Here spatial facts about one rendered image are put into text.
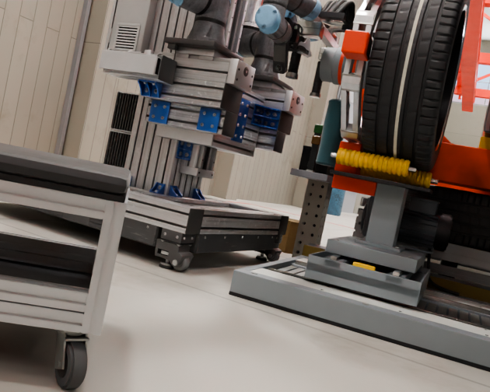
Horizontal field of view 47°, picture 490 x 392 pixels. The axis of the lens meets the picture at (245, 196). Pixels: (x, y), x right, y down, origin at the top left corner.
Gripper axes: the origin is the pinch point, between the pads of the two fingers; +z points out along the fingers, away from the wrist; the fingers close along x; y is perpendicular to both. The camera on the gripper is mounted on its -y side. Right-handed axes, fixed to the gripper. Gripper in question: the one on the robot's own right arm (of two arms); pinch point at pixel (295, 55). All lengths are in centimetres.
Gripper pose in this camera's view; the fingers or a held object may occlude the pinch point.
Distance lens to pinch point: 208.0
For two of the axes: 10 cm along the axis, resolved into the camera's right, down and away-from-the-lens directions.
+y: 2.0, -9.8, -0.4
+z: 3.6, 0.4, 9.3
